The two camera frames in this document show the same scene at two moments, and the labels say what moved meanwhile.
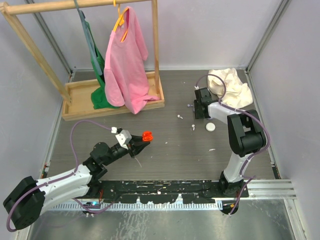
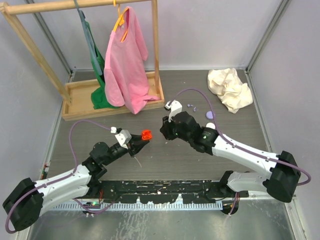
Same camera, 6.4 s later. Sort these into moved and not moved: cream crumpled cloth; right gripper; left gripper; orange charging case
Moved: right gripper
Not moved: cream crumpled cloth; orange charging case; left gripper
